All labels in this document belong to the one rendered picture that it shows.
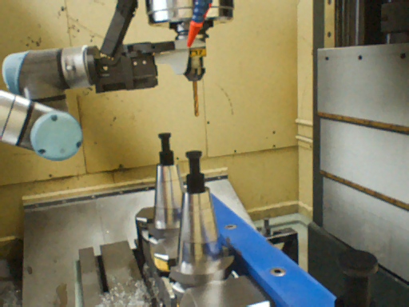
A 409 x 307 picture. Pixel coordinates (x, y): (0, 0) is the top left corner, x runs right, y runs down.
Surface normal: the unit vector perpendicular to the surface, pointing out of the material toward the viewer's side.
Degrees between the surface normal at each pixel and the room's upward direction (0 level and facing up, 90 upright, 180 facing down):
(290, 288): 0
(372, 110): 89
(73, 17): 90
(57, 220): 24
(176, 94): 90
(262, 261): 0
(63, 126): 90
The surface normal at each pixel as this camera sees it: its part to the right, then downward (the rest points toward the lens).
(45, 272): 0.07, -0.81
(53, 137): 0.40, 0.18
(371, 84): -0.95, 0.12
